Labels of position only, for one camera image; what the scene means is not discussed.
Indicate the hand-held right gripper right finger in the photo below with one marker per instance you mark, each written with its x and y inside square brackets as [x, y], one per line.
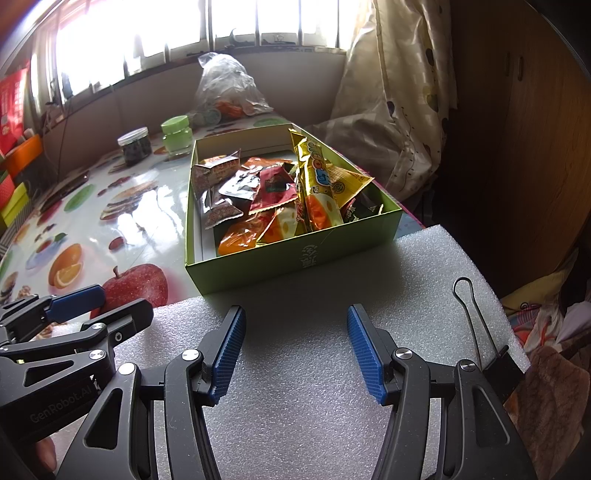
[364, 355]

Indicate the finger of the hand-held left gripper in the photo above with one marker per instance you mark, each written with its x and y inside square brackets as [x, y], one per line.
[124, 323]
[74, 302]

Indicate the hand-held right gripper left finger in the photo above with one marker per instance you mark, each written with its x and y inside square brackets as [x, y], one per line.
[226, 360]

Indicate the green cardboard box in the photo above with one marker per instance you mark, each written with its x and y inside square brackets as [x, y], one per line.
[286, 267]

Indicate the gold candy wrapper red print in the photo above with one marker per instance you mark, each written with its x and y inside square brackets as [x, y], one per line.
[346, 184]

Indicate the pile of snack packets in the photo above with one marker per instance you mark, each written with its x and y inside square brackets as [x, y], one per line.
[272, 189]

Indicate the long yellow snack bar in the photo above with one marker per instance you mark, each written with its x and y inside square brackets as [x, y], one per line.
[316, 180]

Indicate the person's left hand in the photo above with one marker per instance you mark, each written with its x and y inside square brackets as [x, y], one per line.
[46, 454]

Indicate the fruit print tablecloth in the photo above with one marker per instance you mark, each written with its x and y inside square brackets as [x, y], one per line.
[69, 263]

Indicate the white foam sheet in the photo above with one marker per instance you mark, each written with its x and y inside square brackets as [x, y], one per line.
[300, 323]

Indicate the yellow-green storage box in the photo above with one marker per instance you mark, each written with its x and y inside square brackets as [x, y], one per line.
[16, 205]

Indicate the red storage box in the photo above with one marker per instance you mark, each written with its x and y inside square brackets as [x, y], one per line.
[7, 191]

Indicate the black binder clip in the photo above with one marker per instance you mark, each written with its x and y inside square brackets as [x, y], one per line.
[505, 374]

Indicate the orange storage box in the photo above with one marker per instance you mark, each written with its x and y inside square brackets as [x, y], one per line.
[23, 157]

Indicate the dark jar white lid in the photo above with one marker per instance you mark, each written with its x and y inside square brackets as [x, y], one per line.
[135, 150]

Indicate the brown fuzzy blanket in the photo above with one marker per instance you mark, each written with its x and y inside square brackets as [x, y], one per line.
[545, 401]

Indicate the colourful printed bedding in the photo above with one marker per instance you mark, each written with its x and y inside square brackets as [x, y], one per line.
[545, 300]

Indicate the green plastic jar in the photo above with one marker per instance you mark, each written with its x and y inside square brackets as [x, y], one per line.
[178, 138]

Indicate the brown wooden wardrobe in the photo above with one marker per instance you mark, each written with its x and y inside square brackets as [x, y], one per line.
[508, 138]

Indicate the clear plastic bag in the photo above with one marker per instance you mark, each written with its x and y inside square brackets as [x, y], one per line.
[226, 78]

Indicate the barred window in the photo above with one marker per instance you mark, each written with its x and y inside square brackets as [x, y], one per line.
[138, 32]

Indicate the cream patterned curtain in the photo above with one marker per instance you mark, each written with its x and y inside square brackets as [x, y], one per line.
[392, 69]

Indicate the red wall poster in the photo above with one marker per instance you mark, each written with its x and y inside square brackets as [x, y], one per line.
[14, 110]

